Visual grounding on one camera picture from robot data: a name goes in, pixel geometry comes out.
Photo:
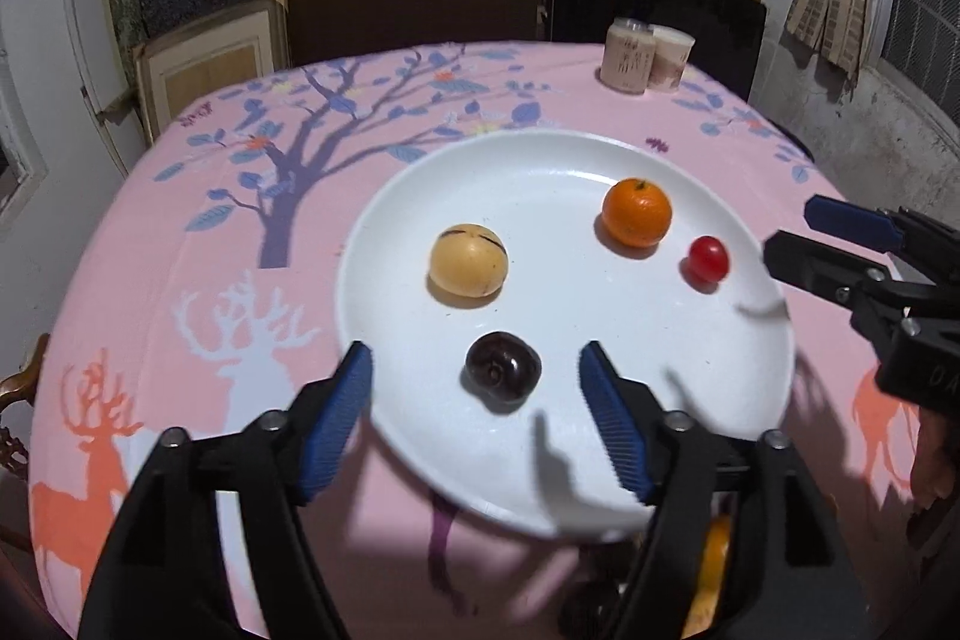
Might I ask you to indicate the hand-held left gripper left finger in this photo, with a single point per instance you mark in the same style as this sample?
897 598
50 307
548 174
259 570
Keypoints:
341 415

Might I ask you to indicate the red cherry tomato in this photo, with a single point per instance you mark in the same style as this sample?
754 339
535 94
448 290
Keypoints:
709 260

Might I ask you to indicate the pale yellow pepino melon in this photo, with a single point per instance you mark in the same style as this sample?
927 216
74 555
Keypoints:
469 265

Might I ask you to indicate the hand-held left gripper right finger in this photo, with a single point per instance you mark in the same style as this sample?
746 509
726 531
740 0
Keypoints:
611 415

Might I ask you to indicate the pink deer print tablecloth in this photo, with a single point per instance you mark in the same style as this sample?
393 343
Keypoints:
187 310

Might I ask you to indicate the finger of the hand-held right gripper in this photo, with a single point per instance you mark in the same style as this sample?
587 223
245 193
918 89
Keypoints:
810 269
847 220

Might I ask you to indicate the yellow tomato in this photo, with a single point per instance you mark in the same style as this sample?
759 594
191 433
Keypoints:
714 557

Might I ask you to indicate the white door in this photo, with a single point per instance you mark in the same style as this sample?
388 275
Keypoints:
90 25

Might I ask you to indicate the small orange tangerine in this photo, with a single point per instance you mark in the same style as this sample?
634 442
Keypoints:
636 212

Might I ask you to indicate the beige drink can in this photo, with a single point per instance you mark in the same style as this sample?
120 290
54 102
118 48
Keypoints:
626 57

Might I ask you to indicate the light wooden framed panel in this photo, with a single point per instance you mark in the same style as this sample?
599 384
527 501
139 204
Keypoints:
210 63

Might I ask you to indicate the dark brown water chestnut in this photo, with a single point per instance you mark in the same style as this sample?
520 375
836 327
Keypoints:
501 366
592 608

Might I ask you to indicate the window with metal mesh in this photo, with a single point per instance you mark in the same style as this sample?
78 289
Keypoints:
926 10

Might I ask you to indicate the brass ornate chair frame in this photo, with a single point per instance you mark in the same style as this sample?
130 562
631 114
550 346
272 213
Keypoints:
19 385

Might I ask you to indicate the beige paper cup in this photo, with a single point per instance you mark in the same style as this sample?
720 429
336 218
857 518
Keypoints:
670 59

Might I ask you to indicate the white round plate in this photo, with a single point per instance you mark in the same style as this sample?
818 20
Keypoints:
540 220

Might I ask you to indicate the dark brown wooden board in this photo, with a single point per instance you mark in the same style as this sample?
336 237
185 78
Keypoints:
405 6

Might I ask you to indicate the person's right hand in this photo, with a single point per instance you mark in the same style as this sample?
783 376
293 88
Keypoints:
937 460

